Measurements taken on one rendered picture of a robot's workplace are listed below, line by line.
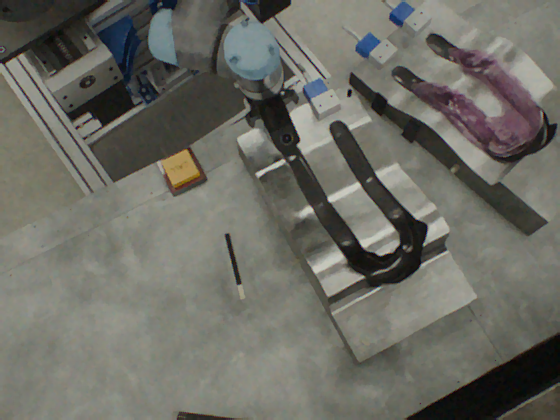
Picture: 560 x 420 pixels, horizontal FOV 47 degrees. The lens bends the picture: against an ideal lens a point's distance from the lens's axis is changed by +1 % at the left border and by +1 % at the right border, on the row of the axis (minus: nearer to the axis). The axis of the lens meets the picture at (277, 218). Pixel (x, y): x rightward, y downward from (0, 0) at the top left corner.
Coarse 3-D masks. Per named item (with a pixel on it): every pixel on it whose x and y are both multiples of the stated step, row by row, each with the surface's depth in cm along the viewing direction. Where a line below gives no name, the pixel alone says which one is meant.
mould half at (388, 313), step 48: (240, 144) 130; (336, 144) 130; (384, 144) 130; (288, 192) 127; (336, 192) 127; (288, 240) 130; (384, 240) 119; (432, 240) 119; (336, 288) 117; (384, 288) 124; (432, 288) 124; (384, 336) 122
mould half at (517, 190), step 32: (448, 32) 140; (480, 32) 139; (416, 64) 138; (448, 64) 137; (512, 64) 133; (384, 96) 136; (480, 96) 131; (544, 96) 133; (448, 128) 129; (448, 160) 134; (480, 160) 130; (544, 160) 126; (480, 192) 134; (512, 192) 124; (544, 192) 124; (544, 224) 124
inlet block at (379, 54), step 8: (344, 24) 140; (352, 32) 140; (360, 40) 138; (368, 40) 138; (376, 40) 138; (384, 40) 137; (360, 48) 138; (368, 48) 138; (376, 48) 136; (384, 48) 136; (392, 48) 136; (368, 56) 137; (376, 56) 136; (384, 56) 136; (392, 56) 137; (376, 64) 137; (384, 64) 137
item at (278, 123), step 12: (276, 96) 108; (264, 108) 108; (276, 108) 109; (264, 120) 109; (276, 120) 109; (288, 120) 110; (276, 132) 110; (288, 132) 110; (276, 144) 111; (288, 144) 111
